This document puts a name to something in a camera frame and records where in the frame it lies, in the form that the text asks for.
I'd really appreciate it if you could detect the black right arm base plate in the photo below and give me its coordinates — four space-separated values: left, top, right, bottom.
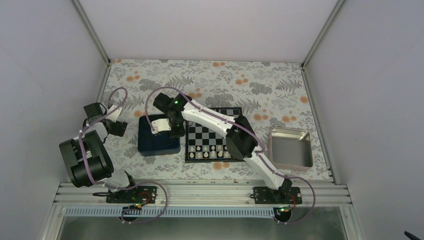
249 186 303 205

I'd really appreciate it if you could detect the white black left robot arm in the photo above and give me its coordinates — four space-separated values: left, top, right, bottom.
59 102 140 203

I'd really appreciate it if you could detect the floral patterned table cloth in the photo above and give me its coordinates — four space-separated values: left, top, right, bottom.
102 59 330 181

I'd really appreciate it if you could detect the dark blue plastic tray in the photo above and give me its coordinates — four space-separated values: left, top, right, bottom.
137 116 181 157

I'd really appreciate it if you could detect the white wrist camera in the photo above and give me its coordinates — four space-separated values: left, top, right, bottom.
105 105 123 123
151 118 172 135

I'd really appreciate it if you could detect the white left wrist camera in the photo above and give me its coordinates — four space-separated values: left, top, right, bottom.
105 105 123 123

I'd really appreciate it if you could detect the black white chessboard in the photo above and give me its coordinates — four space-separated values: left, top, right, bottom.
185 121 239 163

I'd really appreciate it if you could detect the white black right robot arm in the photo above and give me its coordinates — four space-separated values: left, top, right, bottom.
150 93 292 204

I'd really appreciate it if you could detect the grey slotted cable duct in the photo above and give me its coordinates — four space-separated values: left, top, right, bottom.
63 206 275 218

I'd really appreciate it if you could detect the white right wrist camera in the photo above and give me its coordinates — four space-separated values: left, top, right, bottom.
151 118 172 135

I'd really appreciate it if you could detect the white chess pieces front row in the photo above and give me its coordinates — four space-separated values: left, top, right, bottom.
185 144 233 161

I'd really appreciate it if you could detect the silver metal tray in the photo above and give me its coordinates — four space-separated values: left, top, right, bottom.
268 127 314 172

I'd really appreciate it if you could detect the aluminium mounting rail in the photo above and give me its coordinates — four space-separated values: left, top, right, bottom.
53 180 353 207

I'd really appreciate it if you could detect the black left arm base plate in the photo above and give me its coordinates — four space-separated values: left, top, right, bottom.
92 186 157 205

